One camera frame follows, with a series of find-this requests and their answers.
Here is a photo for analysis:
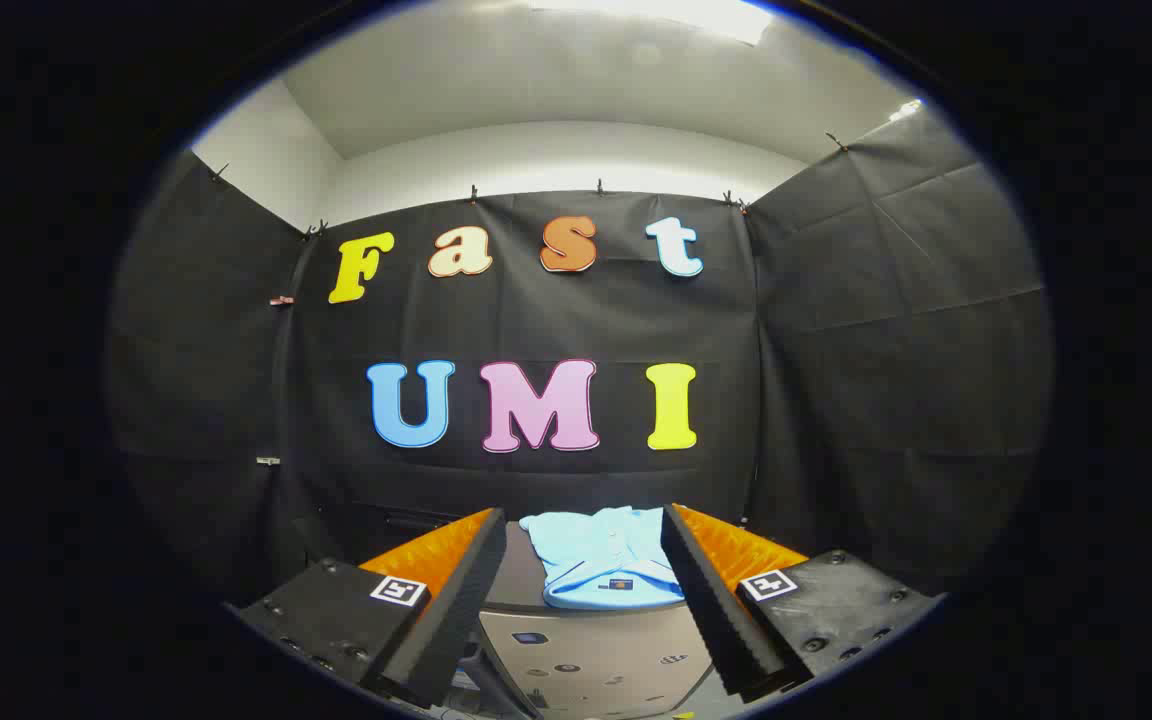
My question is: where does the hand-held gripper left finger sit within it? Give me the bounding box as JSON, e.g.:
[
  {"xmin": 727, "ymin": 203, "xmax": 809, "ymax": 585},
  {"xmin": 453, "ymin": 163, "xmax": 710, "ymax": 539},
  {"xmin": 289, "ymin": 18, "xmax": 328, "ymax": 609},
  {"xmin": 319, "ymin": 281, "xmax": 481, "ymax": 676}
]
[{"xmin": 236, "ymin": 507, "xmax": 508, "ymax": 709}]

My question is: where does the light blue shirt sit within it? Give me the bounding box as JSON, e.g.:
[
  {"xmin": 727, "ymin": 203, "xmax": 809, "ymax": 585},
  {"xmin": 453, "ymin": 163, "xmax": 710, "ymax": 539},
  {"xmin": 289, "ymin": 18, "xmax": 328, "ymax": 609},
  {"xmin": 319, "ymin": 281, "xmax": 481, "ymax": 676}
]
[{"xmin": 519, "ymin": 507, "xmax": 687, "ymax": 611}]

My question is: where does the black backdrop cloth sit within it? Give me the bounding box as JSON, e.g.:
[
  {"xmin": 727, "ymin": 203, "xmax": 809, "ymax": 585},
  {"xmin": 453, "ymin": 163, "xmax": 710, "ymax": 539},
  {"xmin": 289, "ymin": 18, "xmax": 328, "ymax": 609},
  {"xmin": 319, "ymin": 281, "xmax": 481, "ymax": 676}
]
[{"xmin": 106, "ymin": 100, "xmax": 1052, "ymax": 603}]

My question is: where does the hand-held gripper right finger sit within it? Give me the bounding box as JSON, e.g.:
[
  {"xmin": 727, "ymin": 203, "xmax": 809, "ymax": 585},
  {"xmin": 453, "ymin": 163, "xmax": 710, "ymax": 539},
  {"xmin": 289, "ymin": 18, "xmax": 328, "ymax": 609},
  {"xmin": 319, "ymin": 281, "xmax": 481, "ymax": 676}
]
[{"xmin": 661, "ymin": 503, "xmax": 942, "ymax": 702}]

